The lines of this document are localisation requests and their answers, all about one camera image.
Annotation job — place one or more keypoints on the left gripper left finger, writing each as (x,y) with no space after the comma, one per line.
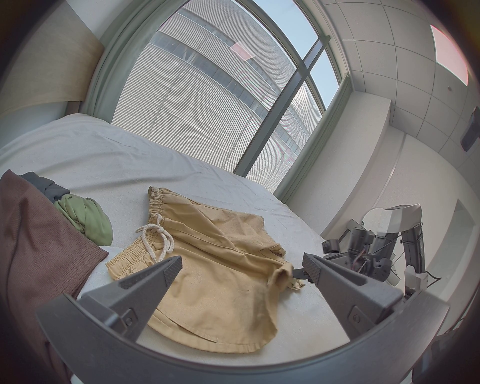
(142,292)

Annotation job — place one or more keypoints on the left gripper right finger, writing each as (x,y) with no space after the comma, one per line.
(352,300)

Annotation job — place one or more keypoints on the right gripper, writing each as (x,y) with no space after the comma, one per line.
(337,260)

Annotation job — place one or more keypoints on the tan shorts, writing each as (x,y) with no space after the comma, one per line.
(217,285)

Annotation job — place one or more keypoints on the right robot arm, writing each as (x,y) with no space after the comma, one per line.
(403,219)

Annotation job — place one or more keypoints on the bed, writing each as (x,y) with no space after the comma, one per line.
(168,168)

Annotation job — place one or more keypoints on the green garment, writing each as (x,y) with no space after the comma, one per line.
(90,221)

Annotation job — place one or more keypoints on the dark brown garment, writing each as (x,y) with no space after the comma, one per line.
(37,247)

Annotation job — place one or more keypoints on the dark grey garment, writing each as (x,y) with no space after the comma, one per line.
(47,187)

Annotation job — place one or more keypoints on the window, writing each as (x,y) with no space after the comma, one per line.
(225,93)

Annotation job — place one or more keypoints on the square ceiling light panel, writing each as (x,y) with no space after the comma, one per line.
(450,54)

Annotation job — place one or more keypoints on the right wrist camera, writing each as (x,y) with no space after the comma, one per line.
(330,247)

